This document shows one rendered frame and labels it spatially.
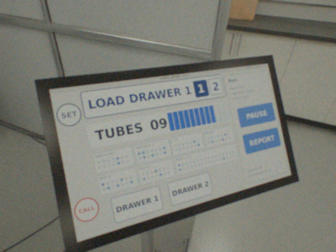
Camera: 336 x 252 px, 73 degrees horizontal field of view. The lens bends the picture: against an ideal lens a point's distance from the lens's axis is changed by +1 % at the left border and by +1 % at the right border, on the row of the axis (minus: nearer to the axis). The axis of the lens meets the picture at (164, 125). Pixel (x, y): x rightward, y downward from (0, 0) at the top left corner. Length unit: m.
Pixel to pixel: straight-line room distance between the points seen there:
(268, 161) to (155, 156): 0.27
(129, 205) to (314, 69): 2.28
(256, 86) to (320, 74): 1.99
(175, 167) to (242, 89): 0.23
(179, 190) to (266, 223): 1.32
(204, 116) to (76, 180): 0.28
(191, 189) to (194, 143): 0.09
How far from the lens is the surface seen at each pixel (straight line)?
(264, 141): 0.57
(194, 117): 0.48
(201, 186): 0.49
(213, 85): 0.51
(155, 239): 0.77
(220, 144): 0.50
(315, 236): 1.85
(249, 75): 0.57
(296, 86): 2.58
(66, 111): 0.44
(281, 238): 1.74
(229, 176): 0.52
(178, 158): 0.46
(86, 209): 0.45
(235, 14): 2.65
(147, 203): 0.46
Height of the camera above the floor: 1.38
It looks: 36 degrees down
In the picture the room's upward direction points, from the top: 3 degrees clockwise
